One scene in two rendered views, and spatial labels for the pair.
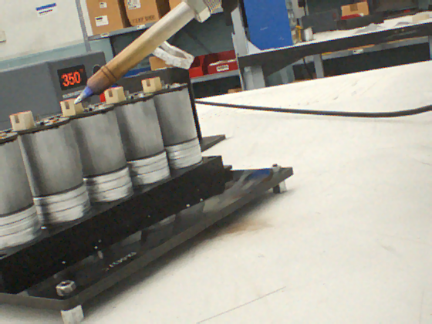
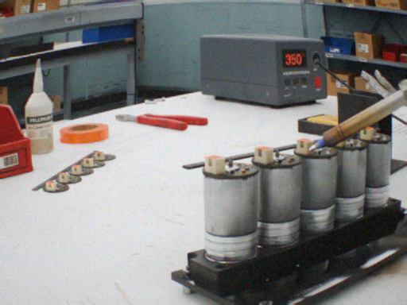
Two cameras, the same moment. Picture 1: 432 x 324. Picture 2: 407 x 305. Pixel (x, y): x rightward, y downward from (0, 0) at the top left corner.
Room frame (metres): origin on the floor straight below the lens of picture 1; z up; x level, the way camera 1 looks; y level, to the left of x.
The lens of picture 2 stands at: (-0.04, 0.00, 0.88)
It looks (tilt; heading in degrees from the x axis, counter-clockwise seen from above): 12 degrees down; 18
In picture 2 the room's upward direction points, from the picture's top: 2 degrees counter-clockwise
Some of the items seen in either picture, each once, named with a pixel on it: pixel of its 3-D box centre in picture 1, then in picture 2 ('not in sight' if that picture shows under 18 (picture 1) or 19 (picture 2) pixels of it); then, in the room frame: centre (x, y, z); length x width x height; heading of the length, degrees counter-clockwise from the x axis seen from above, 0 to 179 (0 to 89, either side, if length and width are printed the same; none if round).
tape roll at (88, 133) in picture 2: not in sight; (83, 133); (0.59, 0.35, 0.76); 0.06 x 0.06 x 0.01
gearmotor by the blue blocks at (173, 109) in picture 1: (173, 134); (373, 176); (0.34, 0.02, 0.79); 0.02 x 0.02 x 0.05
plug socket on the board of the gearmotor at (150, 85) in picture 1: (153, 85); (367, 133); (0.33, 0.02, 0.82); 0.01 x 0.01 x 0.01; 54
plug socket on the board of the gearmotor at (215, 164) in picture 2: not in sight; (216, 164); (0.24, 0.09, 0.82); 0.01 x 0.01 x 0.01; 54
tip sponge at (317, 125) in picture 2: not in sight; (335, 125); (0.67, 0.08, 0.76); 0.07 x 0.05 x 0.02; 65
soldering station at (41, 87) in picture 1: (44, 98); (265, 67); (0.89, 0.21, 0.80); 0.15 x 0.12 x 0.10; 59
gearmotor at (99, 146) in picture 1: (99, 163); (315, 196); (0.29, 0.05, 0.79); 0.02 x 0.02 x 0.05
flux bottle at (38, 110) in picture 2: not in sight; (38, 104); (0.52, 0.37, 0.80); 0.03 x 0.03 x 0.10
